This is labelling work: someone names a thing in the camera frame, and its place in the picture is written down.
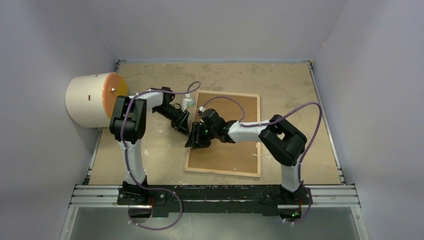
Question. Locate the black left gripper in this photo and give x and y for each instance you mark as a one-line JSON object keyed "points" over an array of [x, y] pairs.
{"points": [[182, 124]]}

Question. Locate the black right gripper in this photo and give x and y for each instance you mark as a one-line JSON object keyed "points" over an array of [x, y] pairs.
{"points": [[193, 141]]}

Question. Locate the wooden picture frame with glass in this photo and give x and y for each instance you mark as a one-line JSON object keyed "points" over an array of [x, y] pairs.
{"points": [[239, 159]]}

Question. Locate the brown hardboard backing board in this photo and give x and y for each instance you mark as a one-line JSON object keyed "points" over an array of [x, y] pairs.
{"points": [[226, 107]]}

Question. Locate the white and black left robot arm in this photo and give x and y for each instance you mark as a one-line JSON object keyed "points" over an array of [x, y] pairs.
{"points": [[128, 125]]}

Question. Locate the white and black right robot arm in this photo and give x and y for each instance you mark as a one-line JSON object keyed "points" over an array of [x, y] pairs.
{"points": [[283, 140]]}

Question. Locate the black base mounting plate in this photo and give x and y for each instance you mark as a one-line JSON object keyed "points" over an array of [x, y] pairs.
{"points": [[267, 200]]}

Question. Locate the white cylinder with orange lid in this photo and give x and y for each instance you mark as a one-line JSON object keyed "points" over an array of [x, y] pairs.
{"points": [[90, 99]]}

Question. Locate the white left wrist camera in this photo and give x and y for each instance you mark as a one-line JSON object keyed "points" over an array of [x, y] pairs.
{"points": [[187, 101]]}

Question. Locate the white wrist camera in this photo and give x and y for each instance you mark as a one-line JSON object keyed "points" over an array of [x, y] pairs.
{"points": [[187, 101], [201, 110]]}

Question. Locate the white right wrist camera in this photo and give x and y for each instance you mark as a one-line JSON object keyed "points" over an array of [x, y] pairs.
{"points": [[201, 110]]}

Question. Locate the aluminium extrusion rail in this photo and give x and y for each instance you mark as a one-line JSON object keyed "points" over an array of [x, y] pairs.
{"points": [[323, 196]]}

